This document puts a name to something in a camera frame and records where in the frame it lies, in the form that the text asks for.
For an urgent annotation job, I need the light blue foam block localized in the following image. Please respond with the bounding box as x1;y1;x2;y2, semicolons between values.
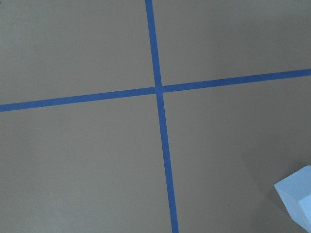
274;166;311;232

